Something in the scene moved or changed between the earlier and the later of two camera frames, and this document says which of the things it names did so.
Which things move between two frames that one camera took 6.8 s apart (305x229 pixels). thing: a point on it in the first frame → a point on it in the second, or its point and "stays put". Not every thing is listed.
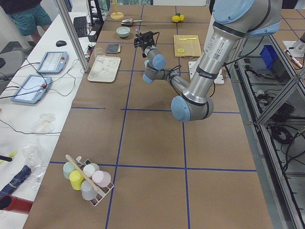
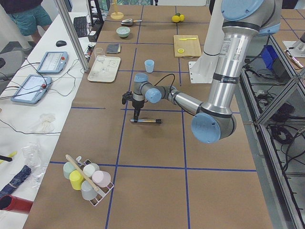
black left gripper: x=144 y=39 → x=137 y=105
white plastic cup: x=88 y=169 stays put
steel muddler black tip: x=144 y=54 → x=157 y=120
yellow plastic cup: x=76 y=179 stays put
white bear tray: x=105 y=71 stays put
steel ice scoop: x=129 y=22 stays put
